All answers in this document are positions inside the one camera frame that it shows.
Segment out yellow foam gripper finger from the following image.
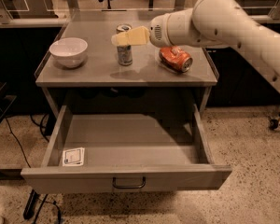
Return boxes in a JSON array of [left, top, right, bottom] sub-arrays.
[[111, 26, 150, 47]]

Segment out silver blue redbull can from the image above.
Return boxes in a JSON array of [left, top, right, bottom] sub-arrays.
[[116, 23, 133, 66]]

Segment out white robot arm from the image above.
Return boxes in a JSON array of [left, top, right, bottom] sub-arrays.
[[111, 0, 280, 93]]

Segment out crushed orange soda can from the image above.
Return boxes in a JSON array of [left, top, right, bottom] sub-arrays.
[[159, 46, 193, 73]]

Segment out grey metal drawer cabinet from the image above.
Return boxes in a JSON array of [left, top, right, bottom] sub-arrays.
[[36, 10, 218, 113]]

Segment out open grey top drawer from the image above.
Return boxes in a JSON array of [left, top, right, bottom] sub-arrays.
[[21, 105, 231, 193]]

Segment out white ceramic bowl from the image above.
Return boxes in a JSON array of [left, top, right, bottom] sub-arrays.
[[49, 37, 88, 68]]

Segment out white label sticker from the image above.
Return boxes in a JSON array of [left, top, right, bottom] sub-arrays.
[[62, 147, 85, 166]]

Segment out black caster wheel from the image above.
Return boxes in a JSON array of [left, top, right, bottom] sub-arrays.
[[269, 119, 279, 130]]

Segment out white horizontal rail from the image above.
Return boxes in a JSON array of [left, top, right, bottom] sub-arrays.
[[0, 15, 280, 28]]

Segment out black drawer handle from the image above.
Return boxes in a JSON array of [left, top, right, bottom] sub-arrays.
[[112, 177, 147, 189]]

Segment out black floor cable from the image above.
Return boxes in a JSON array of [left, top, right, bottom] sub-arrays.
[[3, 115, 32, 169]]

